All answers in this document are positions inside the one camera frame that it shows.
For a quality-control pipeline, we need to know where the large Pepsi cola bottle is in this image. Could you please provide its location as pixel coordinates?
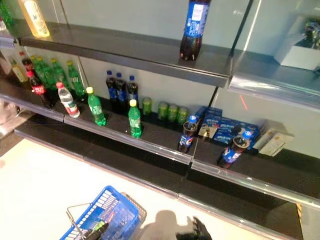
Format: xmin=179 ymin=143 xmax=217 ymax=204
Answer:
xmin=179 ymin=0 xmax=212 ymax=62

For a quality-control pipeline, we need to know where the Pepsi bottle blue cap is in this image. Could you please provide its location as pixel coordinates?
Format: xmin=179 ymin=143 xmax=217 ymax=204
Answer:
xmin=126 ymin=74 xmax=140 ymax=106
xmin=105 ymin=70 xmax=119 ymax=111
xmin=114 ymin=72 xmax=129 ymax=114

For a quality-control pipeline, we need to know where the white cardboard box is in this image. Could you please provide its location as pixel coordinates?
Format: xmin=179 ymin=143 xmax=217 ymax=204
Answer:
xmin=273 ymin=12 xmax=320 ymax=72

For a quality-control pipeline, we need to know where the green soda can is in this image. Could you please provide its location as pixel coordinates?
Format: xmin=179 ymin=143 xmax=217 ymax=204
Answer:
xmin=157 ymin=101 xmax=169 ymax=121
xmin=167 ymin=104 xmax=179 ymax=123
xmin=176 ymin=106 xmax=190 ymax=125
xmin=142 ymin=96 xmax=153 ymax=117

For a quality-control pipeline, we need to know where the small yellow juice bottle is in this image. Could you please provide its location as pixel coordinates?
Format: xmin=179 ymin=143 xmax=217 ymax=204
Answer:
xmin=9 ymin=58 xmax=29 ymax=84

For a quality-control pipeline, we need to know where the green Sprite bottle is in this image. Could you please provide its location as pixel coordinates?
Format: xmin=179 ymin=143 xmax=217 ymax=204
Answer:
xmin=85 ymin=86 xmax=107 ymax=127
xmin=127 ymin=99 xmax=144 ymax=139
xmin=66 ymin=60 xmax=86 ymax=97
xmin=36 ymin=56 xmax=59 ymax=91
xmin=29 ymin=55 xmax=44 ymax=83
xmin=50 ymin=57 xmax=68 ymax=90

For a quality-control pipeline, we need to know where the green bottle in basket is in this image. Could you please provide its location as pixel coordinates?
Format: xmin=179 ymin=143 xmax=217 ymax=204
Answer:
xmin=92 ymin=220 xmax=110 ymax=233

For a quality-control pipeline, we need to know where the grey cardboard box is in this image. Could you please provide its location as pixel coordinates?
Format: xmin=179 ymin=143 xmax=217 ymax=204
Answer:
xmin=252 ymin=119 xmax=296 ymax=150

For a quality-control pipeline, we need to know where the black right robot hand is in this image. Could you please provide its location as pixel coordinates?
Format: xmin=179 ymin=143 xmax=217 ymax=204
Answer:
xmin=175 ymin=216 xmax=213 ymax=240

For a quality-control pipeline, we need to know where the Coca-Cola bottle red cap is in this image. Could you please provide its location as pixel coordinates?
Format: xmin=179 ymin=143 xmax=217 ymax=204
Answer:
xmin=26 ymin=71 xmax=55 ymax=109
xmin=19 ymin=51 xmax=35 ymax=76

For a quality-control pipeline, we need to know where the clear water bottle red cap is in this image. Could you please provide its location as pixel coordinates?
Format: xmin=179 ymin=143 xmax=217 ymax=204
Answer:
xmin=55 ymin=81 xmax=81 ymax=119

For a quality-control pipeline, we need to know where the dark green glass bottle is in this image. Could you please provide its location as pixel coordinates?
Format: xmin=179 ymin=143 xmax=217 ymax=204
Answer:
xmin=0 ymin=0 xmax=15 ymax=27

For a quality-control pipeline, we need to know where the small Pepsi bottle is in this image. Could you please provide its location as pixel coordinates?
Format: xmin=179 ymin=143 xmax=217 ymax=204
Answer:
xmin=219 ymin=130 xmax=252 ymax=169
xmin=177 ymin=115 xmax=199 ymax=154

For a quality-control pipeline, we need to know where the metal store shelf unit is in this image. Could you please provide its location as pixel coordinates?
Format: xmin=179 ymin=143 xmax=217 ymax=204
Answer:
xmin=14 ymin=117 xmax=305 ymax=240

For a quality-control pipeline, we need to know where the blue Oreo cookie box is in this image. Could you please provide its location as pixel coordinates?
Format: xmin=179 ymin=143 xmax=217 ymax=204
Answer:
xmin=212 ymin=129 xmax=258 ymax=151
xmin=204 ymin=107 xmax=224 ymax=120
xmin=194 ymin=105 xmax=208 ymax=124
xmin=199 ymin=116 xmax=260 ymax=137

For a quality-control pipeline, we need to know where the dark snack package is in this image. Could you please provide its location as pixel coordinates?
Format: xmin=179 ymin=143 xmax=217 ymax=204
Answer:
xmin=303 ymin=16 xmax=320 ymax=48

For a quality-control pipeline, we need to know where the yellow tea bottle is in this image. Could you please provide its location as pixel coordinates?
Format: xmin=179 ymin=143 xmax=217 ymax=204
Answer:
xmin=17 ymin=0 xmax=51 ymax=39

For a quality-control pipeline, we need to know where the blue plastic shopping basket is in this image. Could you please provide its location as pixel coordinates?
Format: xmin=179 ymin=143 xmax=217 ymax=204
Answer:
xmin=59 ymin=185 xmax=140 ymax=240

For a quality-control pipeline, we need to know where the metal basket handle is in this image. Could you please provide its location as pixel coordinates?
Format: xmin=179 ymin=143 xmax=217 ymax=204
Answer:
xmin=120 ymin=191 xmax=148 ymax=226
xmin=65 ymin=202 xmax=91 ymax=240

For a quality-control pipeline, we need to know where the dark metal shelf board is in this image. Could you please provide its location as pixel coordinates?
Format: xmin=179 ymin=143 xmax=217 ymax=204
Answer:
xmin=63 ymin=94 xmax=200 ymax=166
xmin=227 ymin=49 xmax=320 ymax=112
xmin=11 ymin=19 xmax=233 ymax=89
xmin=190 ymin=138 xmax=320 ymax=210
xmin=0 ymin=72 xmax=66 ymax=124

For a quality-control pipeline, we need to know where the beige cardboard box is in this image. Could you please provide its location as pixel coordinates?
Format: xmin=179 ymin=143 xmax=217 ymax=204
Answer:
xmin=258 ymin=131 xmax=287 ymax=158

